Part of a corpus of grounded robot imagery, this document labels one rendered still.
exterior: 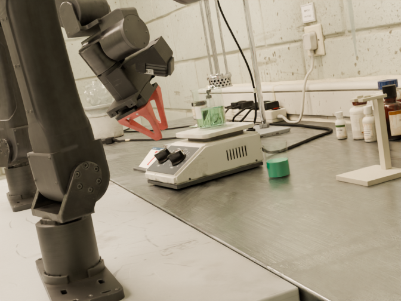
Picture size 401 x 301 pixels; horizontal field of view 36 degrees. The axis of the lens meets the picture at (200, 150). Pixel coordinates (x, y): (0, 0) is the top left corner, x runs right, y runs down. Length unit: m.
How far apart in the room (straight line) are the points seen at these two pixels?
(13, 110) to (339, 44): 0.87
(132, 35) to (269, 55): 1.08
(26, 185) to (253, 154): 0.46
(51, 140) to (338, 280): 0.32
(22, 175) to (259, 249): 0.67
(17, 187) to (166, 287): 0.68
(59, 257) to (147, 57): 0.43
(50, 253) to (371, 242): 0.35
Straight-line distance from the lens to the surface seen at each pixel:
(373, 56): 1.57
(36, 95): 0.67
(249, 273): 0.65
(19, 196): 1.28
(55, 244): 0.69
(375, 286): 0.58
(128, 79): 1.03
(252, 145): 1.18
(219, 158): 1.14
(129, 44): 0.99
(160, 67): 1.02
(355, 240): 0.70
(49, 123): 0.67
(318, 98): 1.72
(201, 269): 0.68
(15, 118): 1.24
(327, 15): 1.71
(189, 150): 1.14
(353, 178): 0.97
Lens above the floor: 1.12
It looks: 8 degrees down
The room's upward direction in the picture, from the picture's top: 10 degrees counter-clockwise
